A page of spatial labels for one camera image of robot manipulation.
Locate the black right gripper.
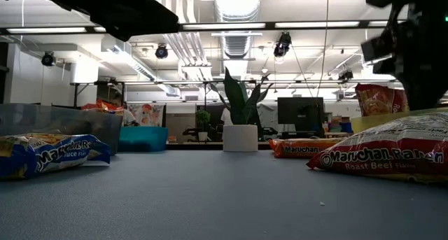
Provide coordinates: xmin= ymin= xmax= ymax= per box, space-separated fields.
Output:
xmin=360 ymin=1 xmax=448 ymax=112

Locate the red-orange beef ramen pack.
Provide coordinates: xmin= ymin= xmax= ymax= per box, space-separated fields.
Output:
xmin=354 ymin=83 xmax=410 ymax=118

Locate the yellow-green plastic bin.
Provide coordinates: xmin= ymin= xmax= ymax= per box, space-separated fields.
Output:
xmin=350 ymin=106 xmax=448 ymax=135

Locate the red roast beef ramen pack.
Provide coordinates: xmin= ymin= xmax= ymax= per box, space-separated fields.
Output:
xmin=305 ymin=113 xmax=448 ymax=185

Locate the orange chicken ramen pack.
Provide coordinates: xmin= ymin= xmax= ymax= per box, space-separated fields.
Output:
xmin=80 ymin=99 xmax=126 ymax=117
xmin=268 ymin=137 xmax=348 ymax=160

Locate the grey translucent plastic bin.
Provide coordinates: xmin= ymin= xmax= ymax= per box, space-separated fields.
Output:
xmin=0 ymin=103 xmax=124 ymax=157

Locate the blue soy sauce ramen pack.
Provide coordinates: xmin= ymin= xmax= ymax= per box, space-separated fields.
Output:
xmin=0 ymin=132 xmax=112 ymax=181

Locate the black ceiling spotlight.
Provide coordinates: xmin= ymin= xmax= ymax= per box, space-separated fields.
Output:
xmin=337 ymin=69 xmax=355 ymax=83
xmin=154 ymin=43 xmax=169 ymax=60
xmin=273 ymin=31 xmax=293 ymax=58
xmin=41 ymin=50 xmax=57 ymax=68

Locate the blue storage box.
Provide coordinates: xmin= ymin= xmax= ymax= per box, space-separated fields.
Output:
xmin=323 ymin=114 xmax=354 ymax=134

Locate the colourful poster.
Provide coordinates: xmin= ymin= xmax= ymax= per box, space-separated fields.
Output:
xmin=127 ymin=103 xmax=166 ymax=128

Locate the person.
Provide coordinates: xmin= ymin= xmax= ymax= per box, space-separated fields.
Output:
xmin=220 ymin=106 xmax=235 ymax=127
xmin=111 ymin=92 xmax=140 ymax=127

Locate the small green potted plant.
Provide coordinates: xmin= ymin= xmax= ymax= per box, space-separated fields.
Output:
xmin=194 ymin=108 xmax=212 ymax=143

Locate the teal plastic bin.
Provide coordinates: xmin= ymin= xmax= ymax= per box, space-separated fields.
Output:
xmin=118 ymin=125 xmax=169 ymax=153

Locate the black background monitor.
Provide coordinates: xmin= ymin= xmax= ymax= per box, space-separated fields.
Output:
xmin=276 ymin=97 xmax=326 ymax=136

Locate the black overhead light bar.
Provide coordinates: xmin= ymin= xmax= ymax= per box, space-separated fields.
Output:
xmin=0 ymin=20 xmax=398 ymax=36

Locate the snake plant in white pot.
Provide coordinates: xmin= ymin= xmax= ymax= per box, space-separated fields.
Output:
xmin=209 ymin=67 xmax=274 ymax=153

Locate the grey-blue table mat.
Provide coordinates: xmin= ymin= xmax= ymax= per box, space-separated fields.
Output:
xmin=0 ymin=149 xmax=448 ymax=240

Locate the silver air duct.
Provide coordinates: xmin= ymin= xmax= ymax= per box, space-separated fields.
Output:
xmin=212 ymin=0 xmax=263 ymax=59

